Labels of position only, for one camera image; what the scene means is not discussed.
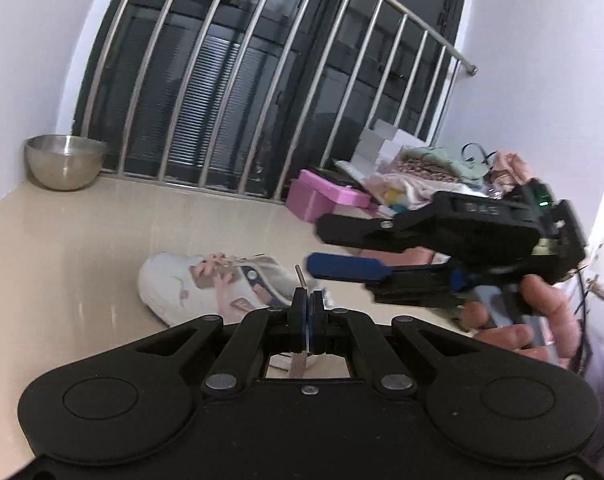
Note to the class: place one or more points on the salmon cardboard box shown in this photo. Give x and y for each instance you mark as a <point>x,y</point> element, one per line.
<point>412,256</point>

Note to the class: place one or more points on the steel bowl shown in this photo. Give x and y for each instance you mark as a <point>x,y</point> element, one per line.
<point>64,165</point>

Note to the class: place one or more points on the white cardboard box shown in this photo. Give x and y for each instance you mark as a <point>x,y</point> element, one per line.
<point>377,147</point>

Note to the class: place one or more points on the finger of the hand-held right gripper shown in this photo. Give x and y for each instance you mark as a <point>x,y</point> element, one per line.
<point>347,266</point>
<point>382,232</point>

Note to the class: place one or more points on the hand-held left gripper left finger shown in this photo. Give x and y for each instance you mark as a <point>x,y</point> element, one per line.
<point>298,320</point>

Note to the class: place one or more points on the white shoelace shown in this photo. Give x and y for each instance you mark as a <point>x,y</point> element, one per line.
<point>300,280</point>

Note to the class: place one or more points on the green cloth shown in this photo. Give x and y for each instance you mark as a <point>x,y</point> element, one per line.
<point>462,167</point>

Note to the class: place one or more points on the white sneaker shoe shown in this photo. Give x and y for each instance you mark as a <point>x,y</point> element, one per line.
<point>161,280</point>

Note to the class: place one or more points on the person's right hand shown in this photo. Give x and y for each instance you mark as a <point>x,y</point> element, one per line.
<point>557,320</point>

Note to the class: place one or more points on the tan bag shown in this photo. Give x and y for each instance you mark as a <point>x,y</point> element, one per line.
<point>512,165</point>

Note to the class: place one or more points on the pink foam tray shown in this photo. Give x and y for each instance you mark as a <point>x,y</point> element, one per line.
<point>352,196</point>

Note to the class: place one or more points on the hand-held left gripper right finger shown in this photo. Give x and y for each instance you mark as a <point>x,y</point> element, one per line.
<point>317,322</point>

